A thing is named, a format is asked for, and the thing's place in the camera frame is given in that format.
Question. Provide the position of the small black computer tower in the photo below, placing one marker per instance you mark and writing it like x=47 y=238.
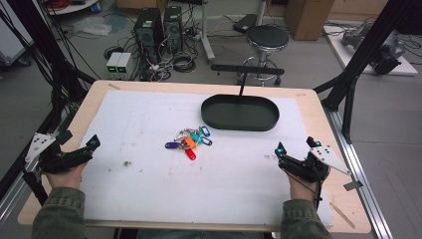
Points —
x=173 y=28

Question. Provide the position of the grey tape piece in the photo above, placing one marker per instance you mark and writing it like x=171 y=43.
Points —
x=352 y=186

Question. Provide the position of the brown tape strip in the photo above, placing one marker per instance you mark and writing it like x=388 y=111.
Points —
x=342 y=215

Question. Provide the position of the white bench power supply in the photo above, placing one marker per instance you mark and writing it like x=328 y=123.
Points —
x=125 y=64
x=112 y=64

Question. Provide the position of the flat black box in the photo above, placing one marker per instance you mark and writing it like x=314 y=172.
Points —
x=245 y=23

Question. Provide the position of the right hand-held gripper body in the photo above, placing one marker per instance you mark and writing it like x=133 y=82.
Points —
x=313 y=166

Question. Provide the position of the black round stool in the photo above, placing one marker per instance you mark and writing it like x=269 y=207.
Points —
x=267 y=37

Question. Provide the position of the clear plastic bag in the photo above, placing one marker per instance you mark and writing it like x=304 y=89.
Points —
x=91 y=26

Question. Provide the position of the aluminium rail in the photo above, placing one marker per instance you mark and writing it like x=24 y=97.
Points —
x=361 y=186

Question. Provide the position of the black oval tray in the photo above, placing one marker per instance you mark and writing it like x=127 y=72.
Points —
x=239 y=113

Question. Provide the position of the white foam mat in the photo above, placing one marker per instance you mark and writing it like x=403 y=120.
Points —
x=199 y=186

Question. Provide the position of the white table leg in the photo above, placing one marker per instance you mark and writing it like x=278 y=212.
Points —
x=206 y=36

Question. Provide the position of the person's left hand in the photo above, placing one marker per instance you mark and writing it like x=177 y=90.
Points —
x=66 y=179

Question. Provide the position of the black frame post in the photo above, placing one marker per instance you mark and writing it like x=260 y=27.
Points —
x=361 y=56
x=49 y=56

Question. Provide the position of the round white table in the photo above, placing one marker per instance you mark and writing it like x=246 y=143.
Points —
x=74 y=6

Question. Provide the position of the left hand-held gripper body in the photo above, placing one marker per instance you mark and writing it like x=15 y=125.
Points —
x=63 y=160

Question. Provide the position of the person's right hand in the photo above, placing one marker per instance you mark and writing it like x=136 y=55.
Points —
x=301 y=190

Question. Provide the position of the bunch of colourful key tags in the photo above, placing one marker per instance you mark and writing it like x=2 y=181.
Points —
x=190 y=142

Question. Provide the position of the large black computer tower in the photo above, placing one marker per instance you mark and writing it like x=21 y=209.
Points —
x=147 y=31

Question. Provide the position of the white board with robot parts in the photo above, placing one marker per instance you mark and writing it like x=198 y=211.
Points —
x=375 y=46

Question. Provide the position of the cardboard box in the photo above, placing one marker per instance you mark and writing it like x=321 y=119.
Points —
x=308 y=18

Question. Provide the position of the black T-shaped stand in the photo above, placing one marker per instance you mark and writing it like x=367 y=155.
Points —
x=247 y=69

